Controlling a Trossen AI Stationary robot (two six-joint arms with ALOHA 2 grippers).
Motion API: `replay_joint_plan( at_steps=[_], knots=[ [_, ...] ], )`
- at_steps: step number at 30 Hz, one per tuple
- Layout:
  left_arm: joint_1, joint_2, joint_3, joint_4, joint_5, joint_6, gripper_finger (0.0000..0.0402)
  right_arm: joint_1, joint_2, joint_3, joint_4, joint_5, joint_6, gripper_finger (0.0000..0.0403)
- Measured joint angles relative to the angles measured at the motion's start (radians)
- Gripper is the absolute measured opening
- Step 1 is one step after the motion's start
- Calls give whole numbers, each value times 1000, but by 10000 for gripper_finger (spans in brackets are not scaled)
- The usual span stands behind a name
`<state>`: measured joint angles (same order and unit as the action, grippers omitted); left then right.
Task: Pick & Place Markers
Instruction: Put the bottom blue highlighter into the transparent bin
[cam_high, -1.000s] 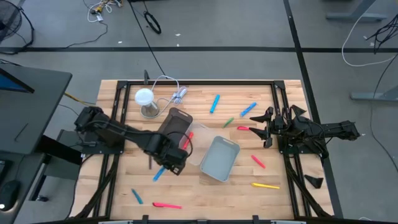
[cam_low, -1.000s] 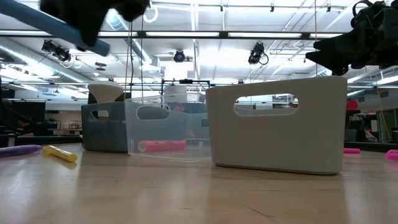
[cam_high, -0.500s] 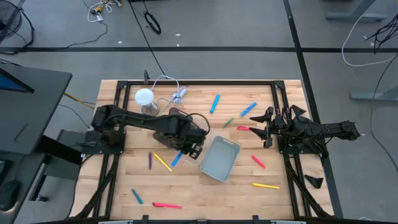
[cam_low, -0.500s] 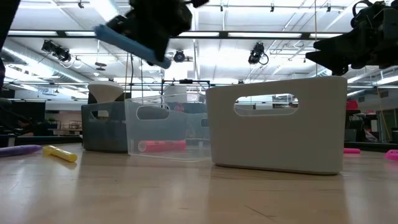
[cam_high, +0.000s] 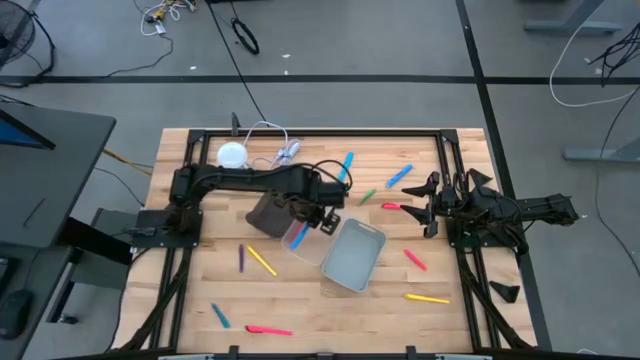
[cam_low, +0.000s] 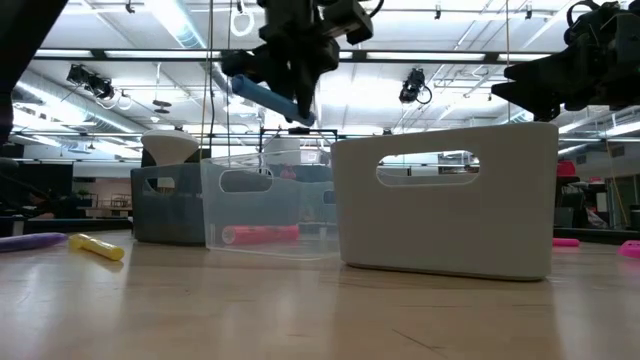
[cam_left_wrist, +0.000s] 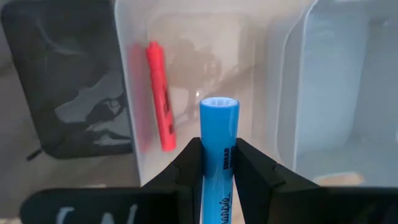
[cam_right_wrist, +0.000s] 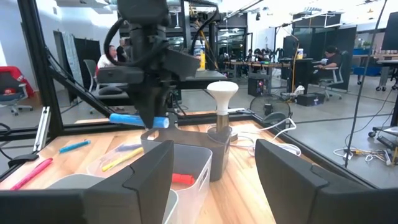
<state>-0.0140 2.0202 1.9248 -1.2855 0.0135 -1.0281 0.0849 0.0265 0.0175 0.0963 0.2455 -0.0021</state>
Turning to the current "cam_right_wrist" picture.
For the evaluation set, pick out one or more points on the yellow wipes container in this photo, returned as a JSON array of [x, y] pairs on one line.
[[202, 60]]

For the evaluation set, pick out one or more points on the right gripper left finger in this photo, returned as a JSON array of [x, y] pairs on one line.
[[93, 205]]

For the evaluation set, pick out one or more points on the red cloth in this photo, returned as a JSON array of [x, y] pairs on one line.
[[21, 73]]

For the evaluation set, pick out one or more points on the wheeled cart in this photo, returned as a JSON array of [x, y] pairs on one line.
[[385, 132]]

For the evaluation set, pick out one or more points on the black floor fan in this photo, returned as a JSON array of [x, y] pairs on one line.
[[270, 109]]

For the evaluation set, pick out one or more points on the white office chair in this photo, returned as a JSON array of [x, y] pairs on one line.
[[332, 76]]

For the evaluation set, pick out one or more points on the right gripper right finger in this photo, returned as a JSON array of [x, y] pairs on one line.
[[311, 199]]

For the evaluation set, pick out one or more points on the clear plastic bin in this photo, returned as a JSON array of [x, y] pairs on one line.
[[192, 161]]

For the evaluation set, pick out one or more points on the person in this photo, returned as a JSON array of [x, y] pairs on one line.
[[332, 59], [104, 60], [122, 51]]

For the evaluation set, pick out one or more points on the black computer tower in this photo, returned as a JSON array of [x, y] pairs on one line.
[[258, 85]]

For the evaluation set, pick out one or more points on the long wooden table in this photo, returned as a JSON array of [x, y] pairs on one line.
[[258, 65]]

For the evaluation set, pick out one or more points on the yellow highlighter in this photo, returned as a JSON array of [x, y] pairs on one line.
[[122, 158]]

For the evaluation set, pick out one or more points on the thick blue marker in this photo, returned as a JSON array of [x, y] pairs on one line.
[[124, 119]]

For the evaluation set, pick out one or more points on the black computer monitor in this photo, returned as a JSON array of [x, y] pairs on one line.
[[391, 31]]

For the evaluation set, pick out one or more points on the black equipment case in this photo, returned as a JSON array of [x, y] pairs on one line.
[[311, 99]]

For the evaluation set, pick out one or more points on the white bulb table lamp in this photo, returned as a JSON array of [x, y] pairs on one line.
[[222, 93]]

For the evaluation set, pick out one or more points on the white power strip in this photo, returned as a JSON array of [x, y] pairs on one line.
[[236, 110]]

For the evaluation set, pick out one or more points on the thin teal marker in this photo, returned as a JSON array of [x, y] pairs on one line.
[[74, 146]]

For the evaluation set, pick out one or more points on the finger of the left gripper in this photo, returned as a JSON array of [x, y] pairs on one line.
[[149, 105]]

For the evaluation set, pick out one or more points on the red marker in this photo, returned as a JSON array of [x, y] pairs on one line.
[[183, 179]]

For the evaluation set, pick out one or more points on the light grey plastic bin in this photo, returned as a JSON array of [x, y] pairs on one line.
[[77, 181]]

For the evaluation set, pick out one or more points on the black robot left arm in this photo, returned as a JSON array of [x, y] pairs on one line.
[[143, 12]]

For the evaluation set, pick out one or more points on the black computer mouse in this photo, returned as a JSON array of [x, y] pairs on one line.
[[110, 90]]

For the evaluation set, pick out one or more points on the silver metal bracket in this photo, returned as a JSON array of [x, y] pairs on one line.
[[42, 129]]

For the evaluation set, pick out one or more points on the black fabric panel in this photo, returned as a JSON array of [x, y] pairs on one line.
[[87, 59]]

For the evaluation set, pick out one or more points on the grey office chair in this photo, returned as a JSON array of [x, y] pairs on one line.
[[9, 84], [90, 71]]

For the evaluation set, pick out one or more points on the black metal frame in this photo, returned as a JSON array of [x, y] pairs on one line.
[[34, 46]]

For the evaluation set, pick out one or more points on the purple marker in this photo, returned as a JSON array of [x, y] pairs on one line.
[[129, 147]]

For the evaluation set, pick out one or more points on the pink highlighter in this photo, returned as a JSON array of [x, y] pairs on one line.
[[32, 173]]

